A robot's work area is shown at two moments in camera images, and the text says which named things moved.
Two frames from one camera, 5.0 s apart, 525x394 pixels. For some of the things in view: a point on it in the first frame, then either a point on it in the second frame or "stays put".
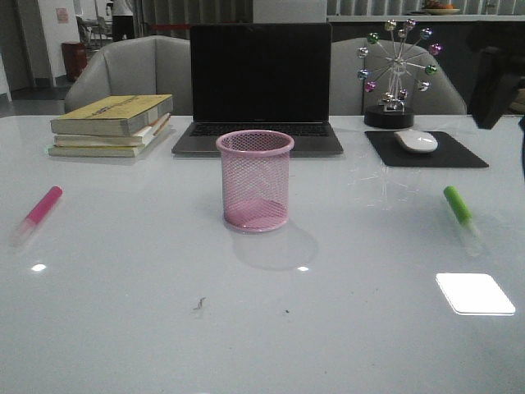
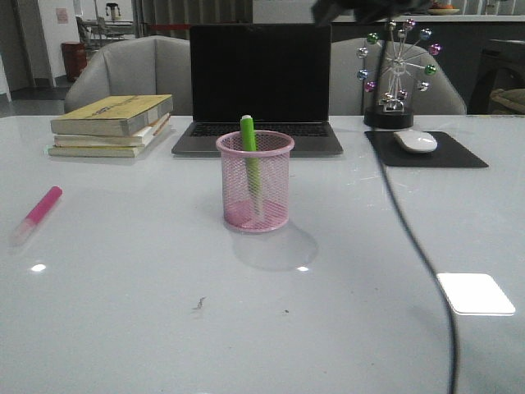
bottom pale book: [107, 151] stays put
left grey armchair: [152, 66] stays put
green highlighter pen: [459, 208] to [248, 143]
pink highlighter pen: [27, 226] stays put
